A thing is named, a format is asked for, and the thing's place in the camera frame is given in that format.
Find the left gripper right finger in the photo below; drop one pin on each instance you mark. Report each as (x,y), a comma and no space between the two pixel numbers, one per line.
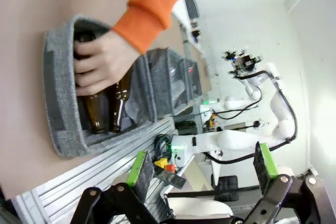
(265,166)

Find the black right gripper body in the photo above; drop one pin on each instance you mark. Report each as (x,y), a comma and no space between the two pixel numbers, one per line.
(246,64)

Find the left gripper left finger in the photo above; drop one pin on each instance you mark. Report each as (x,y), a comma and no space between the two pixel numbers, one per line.
(139,174)

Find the brown glass beer bottle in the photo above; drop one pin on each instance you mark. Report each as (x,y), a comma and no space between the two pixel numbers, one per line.
(93,113)
(118,108)

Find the person right forearm orange sleeve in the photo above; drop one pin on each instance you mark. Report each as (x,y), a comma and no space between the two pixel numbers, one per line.
(152,3)

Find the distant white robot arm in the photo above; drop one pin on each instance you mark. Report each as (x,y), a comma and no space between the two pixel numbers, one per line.
(231,103)

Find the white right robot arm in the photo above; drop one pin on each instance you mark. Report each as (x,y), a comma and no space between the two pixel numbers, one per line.
(236,140)

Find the grey fabric basket for cans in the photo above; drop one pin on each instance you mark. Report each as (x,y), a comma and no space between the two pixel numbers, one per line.
(195,87)

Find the red drink can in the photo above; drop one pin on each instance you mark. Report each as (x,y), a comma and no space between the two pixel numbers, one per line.
(190,70)

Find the grey fabric basket for plastic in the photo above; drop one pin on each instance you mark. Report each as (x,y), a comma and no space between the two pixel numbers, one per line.
(160,77)

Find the grey fabric basket for bottles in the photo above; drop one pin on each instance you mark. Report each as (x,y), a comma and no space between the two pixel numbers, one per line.
(57,90)

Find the person right hand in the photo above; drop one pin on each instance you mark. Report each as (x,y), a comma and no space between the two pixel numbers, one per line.
(105,61)

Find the yellow emergency stop button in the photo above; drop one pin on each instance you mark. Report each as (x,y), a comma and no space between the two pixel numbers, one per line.
(164,165)

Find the black handheld control device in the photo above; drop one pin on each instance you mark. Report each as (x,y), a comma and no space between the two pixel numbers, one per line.
(172,179)

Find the dark monitor screen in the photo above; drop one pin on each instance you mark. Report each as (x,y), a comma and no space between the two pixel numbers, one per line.
(192,6)

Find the wall power socket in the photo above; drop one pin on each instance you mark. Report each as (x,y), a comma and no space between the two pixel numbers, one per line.
(257,124)

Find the aluminium profile table frame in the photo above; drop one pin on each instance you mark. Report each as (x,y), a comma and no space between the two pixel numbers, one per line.
(78,179)

